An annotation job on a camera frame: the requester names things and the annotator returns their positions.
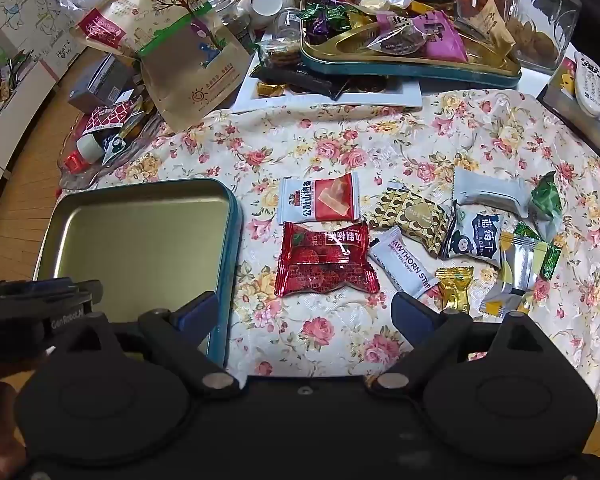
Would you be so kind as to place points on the floral tablecloth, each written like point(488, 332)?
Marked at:
point(330, 160)

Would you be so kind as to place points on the gold brown patterned snack packet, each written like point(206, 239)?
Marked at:
point(415, 217)

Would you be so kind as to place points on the dark chocolate bar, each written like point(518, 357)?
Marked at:
point(300, 80)

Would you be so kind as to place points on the white flat box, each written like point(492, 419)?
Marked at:
point(380, 99)

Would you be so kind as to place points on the grey cardboard box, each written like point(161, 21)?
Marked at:
point(97, 85)

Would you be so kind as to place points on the white cabinet with drawings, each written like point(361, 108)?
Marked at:
point(25, 25)

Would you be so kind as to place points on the white cup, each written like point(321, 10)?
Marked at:
point(266, 5)

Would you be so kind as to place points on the small white bottle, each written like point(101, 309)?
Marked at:
point(90, 149)

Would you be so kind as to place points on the white and red snack packet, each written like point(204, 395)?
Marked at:
point(317, 199)

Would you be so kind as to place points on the red packet with white label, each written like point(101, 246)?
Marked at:
point(100, 29)

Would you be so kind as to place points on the clear glass dish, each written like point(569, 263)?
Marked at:
point(110, 160)

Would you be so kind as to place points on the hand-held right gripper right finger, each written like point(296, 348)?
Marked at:
point(410, 316)

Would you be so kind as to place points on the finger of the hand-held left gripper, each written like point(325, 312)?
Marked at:
point(55, 289)

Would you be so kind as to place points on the clear cookie packet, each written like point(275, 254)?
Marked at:
point(279, 54)

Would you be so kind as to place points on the silver green yellow snack packet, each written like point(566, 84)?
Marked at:
point(520, 265)

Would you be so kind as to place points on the teal metal tin tray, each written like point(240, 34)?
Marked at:
point(140, 245)

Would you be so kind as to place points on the small red packet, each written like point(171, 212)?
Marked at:
point(75, 162)

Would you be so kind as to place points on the grey white snack packet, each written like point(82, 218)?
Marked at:
point(487, 191)

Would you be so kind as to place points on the white remote control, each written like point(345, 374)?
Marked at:
point(595, 85)

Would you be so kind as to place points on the brown paper bag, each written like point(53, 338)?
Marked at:
point(190, 60)

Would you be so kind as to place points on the green candy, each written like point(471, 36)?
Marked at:
point(547, 205)

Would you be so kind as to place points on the dark blue white snack packet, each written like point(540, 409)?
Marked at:
point(472, 232)

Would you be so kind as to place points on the beige snack packet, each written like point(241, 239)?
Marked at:
point(492, 27)

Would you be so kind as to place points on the teal candy tin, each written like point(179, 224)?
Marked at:
point(410, 67)

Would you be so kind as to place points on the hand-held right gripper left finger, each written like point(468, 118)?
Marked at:
point(197, 312)

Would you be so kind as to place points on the pile of assorted clutter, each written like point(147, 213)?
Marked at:
point(0, 75)

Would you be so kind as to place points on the red white patterned packet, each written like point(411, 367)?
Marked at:
point(107, 117)

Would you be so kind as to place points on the pink snack packet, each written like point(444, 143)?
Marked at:
point(442, 37)

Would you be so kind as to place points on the gold candy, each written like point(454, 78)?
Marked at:
point(454, 287)

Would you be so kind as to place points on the white strip snack packet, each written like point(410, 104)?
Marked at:
point(402, 262)

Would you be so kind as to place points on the large glass jar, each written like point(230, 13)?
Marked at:
point(542, 20)

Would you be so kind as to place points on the pile of wrapped candies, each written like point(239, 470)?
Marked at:
point(340, 17)

